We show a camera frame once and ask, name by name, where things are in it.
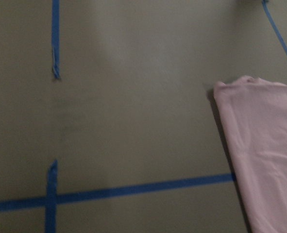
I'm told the pink Snoopy t-shirt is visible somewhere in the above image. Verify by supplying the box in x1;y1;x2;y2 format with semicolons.
214;76;287;233

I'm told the long blue tape line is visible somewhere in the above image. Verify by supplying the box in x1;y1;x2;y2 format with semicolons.
45;0;60;233

